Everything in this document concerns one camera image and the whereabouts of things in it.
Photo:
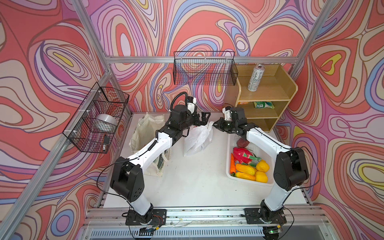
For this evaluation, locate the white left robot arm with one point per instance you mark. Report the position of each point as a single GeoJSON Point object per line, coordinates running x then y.
{"type": "Point", "coordinates": [128, 175]}

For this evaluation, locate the black wire basket back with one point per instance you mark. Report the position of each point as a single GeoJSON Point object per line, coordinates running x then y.
{"type": "Point", "coordinates": [205, 68]}

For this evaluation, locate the yellow lemon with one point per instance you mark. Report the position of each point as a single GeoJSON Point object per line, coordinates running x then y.
{"type": "Point", "coordinates": [261, 177]}
{"type": "Point", "coordinates": [262, 166]}

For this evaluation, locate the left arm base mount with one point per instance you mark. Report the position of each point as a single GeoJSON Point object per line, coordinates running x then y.
{"type": "Point", "coordinates": [156, 217]}

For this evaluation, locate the yellow lemon upper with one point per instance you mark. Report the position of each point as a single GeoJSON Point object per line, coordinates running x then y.
{"type": "Point", "coordinates": [262, 166]}

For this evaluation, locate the wooden shelf unit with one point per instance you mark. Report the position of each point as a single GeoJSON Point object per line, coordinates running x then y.
{"type": "Point", "coordinates": [276, 86]}

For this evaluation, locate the yellow squash lower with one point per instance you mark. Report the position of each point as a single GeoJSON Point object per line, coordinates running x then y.
{"type": "Point", "coordinates": [245, 176]}

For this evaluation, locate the cream canvas tote bag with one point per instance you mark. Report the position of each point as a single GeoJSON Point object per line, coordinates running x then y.
{"type": "Point", "coordinates": [145, 132]}

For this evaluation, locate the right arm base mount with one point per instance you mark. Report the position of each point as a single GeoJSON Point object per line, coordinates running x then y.
{"type": "Point", "coordinates": [264, 215]}

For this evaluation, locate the pink dragon fruit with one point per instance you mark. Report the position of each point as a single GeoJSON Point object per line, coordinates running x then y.
{"type": "Point", "coordinates": [244, 156]}

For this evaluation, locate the yellow squash upper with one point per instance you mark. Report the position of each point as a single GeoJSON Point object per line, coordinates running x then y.
{"type": "Point", "coordinates": [246, 169]}

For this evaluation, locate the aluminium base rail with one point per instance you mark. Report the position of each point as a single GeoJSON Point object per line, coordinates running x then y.
{"type": "Point", "coordinates": [227, 216]}

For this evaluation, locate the black wire basket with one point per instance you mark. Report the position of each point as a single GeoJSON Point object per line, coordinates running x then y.
{"type": "Point", "coordinates": [205, 68]}
{"type": "Point", "coordinates": [82, 132]}

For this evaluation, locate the white plastic grocery bag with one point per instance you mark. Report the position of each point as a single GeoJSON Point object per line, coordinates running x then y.
{"type": "Point", "coordinates": [198, 139]}

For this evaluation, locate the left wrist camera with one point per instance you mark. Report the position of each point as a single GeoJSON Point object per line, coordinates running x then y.
{"type": "Point", "coordinates": [192, 104]}

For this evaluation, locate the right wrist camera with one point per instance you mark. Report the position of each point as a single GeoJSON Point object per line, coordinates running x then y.
{"type": "Point", "coordinates": [227, 111]}

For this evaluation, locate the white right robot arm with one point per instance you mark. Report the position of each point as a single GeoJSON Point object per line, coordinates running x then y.
{"type": "Point", "coordinates": [291, 168]}

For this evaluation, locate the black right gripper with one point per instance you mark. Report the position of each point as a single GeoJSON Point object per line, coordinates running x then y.
{"type": "Point", "coordinates": [219, 125]}

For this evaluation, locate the orange carrot left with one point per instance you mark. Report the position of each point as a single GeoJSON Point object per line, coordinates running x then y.
{"type": "Point", "coordinates": [232, 170]}

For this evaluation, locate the black wire basket left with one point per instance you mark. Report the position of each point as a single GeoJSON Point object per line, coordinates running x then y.
{"type": "Point", "coordinates": [82, 132]}

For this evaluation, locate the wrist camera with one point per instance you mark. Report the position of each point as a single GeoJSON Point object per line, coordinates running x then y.
{"type": "Point", "coordinates": [192, 104]}
{"type": "Point", "coordinates": [227, 111]}

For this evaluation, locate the green snack packet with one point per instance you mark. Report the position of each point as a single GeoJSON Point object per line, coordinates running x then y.
{"type": "Point", "coordinates": [263, 105]}

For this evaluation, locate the white plastic produce basket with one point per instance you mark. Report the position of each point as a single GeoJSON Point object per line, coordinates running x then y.
{"type": "Point", "coordinates": [259, 152]}

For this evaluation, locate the dark red passion fruit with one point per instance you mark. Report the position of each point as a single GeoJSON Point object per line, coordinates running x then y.
{"type": "Point", "coordinates": [242, 143]}

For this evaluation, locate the yellow squash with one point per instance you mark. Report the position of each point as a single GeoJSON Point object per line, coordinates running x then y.
{"type": "Point", "coordinates": [245, 176]}
{"type": "Point", "coordinates": [246, 169]}

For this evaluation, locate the silver tape roll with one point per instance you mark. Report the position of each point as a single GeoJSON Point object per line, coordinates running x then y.
{"type": "Point", "coordinates": [106, 123]}

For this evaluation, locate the yellow lemon lower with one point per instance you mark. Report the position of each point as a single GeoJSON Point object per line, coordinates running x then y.
{"type": "Point", "coordinates": [261, 177]}

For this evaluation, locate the silver drink can right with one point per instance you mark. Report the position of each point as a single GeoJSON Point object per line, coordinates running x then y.
{"type": "Point", "coordinates": [256, 77]}

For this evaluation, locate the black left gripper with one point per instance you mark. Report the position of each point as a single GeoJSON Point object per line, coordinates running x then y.
{"type": "Point", "coordinates": [203, 122]}

